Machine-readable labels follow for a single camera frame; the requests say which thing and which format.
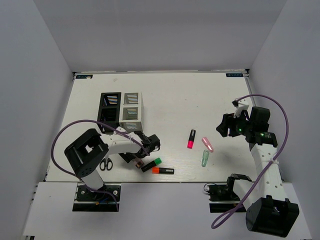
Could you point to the white slatted organizer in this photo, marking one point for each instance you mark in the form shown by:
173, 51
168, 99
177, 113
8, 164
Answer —
131, 111

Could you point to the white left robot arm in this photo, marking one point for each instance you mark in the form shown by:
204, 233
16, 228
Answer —
87, 151

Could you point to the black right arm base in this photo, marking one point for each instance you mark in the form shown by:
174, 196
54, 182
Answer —
220, 199

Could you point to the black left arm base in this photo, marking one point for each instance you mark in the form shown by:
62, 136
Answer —
89, 201

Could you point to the blue label sticker left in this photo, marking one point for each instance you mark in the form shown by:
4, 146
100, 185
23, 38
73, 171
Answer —
84, 76

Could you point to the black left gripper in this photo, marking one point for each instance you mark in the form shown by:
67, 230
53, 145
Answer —
127, 157

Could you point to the black handled scissors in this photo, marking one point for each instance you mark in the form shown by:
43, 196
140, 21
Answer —
106, 164

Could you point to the green translucent tube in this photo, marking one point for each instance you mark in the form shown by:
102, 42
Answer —
205, 157

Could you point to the black slatted organizer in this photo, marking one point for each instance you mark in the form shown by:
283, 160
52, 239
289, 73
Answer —
109, 109

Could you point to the pink capped black highlighter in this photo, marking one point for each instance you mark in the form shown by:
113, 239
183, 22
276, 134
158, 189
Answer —
191, 139

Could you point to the blue label sticker right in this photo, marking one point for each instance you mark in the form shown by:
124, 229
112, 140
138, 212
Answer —
234, 75

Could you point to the orange capped black highlighter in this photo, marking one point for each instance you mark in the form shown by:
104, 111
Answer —
162, 171

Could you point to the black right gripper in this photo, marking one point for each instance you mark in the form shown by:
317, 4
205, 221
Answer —
228, 121

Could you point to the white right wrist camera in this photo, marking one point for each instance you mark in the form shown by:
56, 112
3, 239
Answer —
240, 105

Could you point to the pink translucent tube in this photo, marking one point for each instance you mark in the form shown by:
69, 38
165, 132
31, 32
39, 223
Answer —
207, 144

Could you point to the pink capped clear tube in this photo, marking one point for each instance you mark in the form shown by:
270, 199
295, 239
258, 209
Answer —
138, 162

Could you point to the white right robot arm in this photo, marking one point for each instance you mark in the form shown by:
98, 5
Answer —
268, 208

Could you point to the green capped black highlighter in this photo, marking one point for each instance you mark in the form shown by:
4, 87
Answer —
151, 164

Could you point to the blue label sticker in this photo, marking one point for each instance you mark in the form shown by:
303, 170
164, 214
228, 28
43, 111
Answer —
234, 75
84, 76

